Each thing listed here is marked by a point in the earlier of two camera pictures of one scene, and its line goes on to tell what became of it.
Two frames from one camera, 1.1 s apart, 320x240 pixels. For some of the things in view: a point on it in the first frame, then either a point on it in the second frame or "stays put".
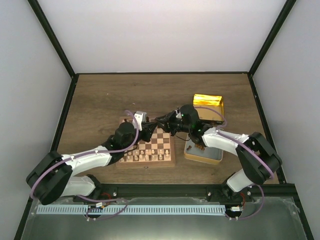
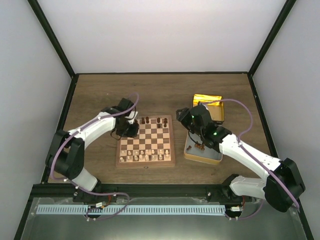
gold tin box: (201, 153) stays put
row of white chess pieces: (147, 155) stays put
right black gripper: (168, 120) -> (183, 117)
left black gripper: (147, 127) -> (133, 133)
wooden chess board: (158, 152) stays put
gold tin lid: (210, 107) stays put
